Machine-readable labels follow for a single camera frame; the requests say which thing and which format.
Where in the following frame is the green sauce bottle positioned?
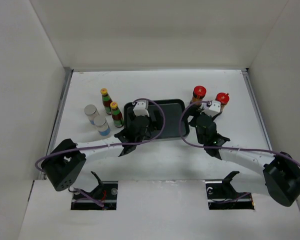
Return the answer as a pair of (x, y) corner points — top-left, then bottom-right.
(100, 88), (112, 115)
(110, 101), (124, 128)

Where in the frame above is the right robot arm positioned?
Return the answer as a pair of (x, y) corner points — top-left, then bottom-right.
(181, 106), (300, 207)

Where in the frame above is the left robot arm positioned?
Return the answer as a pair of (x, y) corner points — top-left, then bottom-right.
(40, 110), (166, 192)

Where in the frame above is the right red lid jar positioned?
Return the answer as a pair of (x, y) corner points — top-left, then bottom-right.
(215, 92), (230, 113)

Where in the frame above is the red lid jar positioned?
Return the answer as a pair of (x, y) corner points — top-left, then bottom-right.
(190, 85), (207, 105)
(215, 92), (230, 113)

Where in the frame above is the black plastic tray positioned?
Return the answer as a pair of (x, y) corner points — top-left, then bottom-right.
(123, 99), (190, 140)

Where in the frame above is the left red lid jar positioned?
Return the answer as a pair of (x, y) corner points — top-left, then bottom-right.
(190, 85), (207, 105)

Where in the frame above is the front blue label jar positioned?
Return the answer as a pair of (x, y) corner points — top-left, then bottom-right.
(93, 115), (111, 137)

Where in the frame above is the rear silver lid jar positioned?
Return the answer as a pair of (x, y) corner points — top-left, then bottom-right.
(84, 104), (100, 125)

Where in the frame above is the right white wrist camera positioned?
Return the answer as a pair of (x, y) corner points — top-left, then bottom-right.
(204, 100), (221, 117)

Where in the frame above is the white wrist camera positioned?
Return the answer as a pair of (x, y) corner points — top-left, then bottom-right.
(204, 100), (221, 117)
(133, 100), (150, 117)

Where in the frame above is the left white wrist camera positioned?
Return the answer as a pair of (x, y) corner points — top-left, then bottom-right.
(133, 100), (150, 117)

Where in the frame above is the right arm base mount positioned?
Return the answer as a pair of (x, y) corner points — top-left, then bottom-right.
(205, 171), (255, 210)

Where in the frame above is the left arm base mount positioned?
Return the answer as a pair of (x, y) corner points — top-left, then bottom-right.
(68, 171), (119, 211)

